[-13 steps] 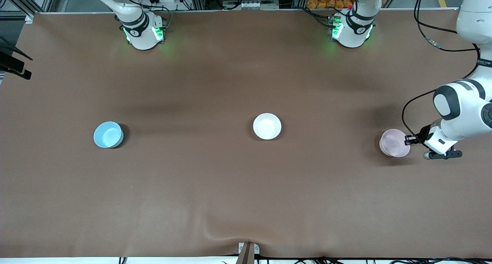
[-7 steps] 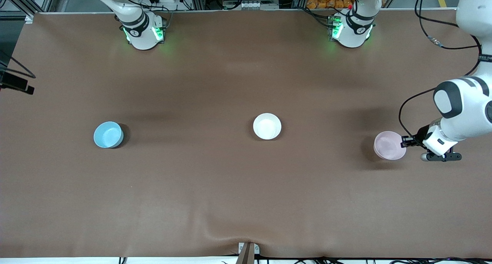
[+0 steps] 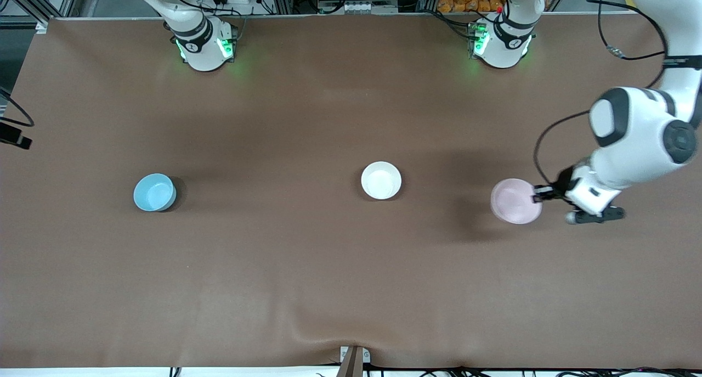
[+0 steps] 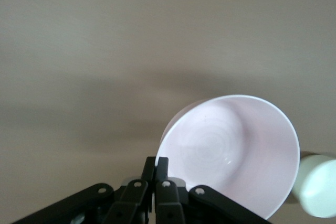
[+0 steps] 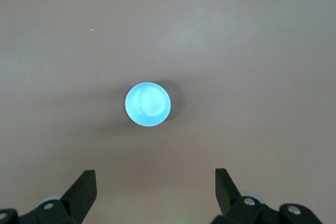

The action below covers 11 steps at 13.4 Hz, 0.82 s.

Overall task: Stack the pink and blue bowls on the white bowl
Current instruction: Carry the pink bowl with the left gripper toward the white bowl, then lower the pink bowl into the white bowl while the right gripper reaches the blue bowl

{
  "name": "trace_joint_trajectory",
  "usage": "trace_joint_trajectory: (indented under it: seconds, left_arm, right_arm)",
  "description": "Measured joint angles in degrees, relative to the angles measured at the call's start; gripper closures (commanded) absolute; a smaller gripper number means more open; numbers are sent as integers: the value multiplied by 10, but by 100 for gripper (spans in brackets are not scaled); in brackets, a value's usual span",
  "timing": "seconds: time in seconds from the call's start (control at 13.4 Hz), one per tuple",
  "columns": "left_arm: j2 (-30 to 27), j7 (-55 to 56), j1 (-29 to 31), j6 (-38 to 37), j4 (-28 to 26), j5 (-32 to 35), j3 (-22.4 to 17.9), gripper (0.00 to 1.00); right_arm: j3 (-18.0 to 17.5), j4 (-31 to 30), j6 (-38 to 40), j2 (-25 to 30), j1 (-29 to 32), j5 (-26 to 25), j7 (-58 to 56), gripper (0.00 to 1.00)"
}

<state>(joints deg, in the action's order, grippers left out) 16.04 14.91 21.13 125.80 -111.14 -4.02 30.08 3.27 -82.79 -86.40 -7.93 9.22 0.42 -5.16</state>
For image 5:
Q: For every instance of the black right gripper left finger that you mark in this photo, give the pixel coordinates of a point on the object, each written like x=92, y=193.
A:
x=68, y=205

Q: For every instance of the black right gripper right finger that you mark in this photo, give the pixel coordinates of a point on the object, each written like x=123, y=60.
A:
x=236, y=208

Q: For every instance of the light blue bowl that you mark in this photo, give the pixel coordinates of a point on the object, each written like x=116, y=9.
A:
x=147, y=104

